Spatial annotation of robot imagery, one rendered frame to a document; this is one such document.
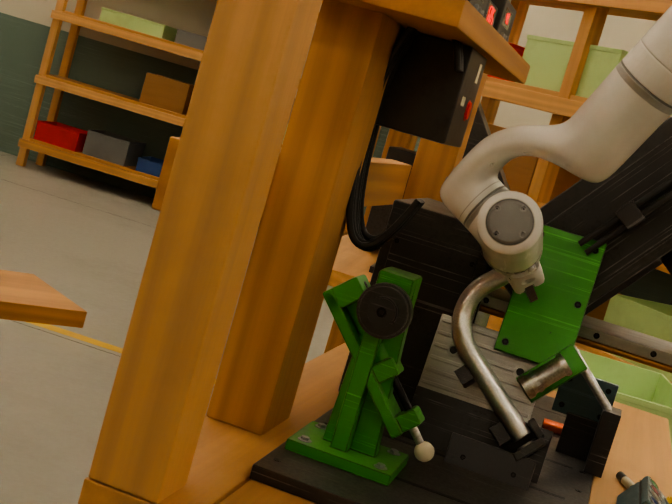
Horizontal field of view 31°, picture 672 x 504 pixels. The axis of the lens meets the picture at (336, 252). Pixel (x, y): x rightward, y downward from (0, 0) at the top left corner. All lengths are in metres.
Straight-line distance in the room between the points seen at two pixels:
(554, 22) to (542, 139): 9.34
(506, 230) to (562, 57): 3.79
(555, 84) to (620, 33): 5.61
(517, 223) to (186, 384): 0.48
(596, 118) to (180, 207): 0.53
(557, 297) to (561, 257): 0.06
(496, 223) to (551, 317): 0.37
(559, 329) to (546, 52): 3.59
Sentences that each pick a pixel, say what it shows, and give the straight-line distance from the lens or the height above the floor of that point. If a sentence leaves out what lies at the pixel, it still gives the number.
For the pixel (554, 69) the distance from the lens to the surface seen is 5.34.
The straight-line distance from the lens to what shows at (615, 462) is 2.21.
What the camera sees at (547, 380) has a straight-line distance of 1.85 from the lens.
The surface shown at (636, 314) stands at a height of 0.90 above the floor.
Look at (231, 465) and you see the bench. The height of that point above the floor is 0.88.
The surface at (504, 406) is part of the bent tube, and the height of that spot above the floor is 1.00.
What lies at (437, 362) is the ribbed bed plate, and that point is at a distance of 1.92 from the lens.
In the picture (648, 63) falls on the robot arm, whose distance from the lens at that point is 1.51.
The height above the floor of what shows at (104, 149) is 0.36.
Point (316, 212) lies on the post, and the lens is 1.70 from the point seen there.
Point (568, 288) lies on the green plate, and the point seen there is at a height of 1.19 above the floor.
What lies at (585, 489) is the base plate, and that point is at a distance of 1.96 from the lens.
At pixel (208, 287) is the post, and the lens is 1.35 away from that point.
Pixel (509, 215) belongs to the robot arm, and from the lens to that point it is 1.56.
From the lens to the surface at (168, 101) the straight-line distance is 10.82.
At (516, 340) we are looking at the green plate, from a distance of 1.89.
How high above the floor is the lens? 1.37
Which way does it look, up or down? 7 degrees down
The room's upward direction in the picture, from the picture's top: 16 degrees clockwise
